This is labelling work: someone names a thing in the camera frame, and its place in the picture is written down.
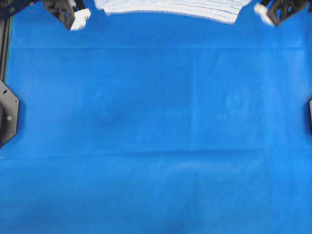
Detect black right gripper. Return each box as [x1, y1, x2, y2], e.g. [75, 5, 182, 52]
[260, 0, 312, 26]

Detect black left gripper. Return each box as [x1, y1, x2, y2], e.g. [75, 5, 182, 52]
[43, 0, 84, 30]

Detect blue white striped towel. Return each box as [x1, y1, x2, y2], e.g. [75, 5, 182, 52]
[95, 0, 250, 24]

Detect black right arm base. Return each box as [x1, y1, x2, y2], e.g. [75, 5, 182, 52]
[309, 99, 312, 130]

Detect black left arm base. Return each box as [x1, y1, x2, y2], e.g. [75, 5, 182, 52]
[0, 80, 19, 147]

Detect blue table cloth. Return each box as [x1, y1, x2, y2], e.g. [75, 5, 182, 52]
[0, 0, 312, 234]

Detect black table frame rail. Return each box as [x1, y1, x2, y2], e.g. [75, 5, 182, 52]
[0, 17, 11, 82]

